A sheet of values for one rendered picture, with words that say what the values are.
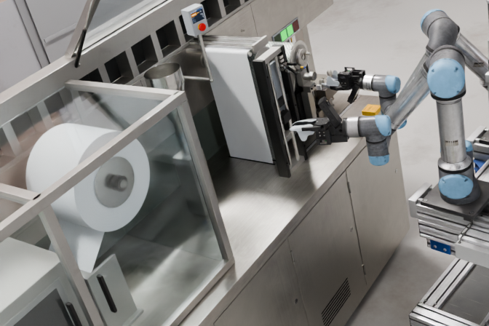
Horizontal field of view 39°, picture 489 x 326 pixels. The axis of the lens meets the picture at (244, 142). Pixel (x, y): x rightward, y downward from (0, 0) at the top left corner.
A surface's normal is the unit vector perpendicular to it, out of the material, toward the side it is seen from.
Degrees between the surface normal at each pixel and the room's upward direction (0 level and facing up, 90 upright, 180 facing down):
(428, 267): 0
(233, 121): 90
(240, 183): 0
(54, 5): 90
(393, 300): 0
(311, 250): 90
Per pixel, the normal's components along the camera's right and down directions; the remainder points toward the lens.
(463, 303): -0.22, -0.85
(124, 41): 0.80, 0.12
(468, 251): -0.66, 0.49
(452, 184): -0.25, 0.63
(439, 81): -0.30, 0.41
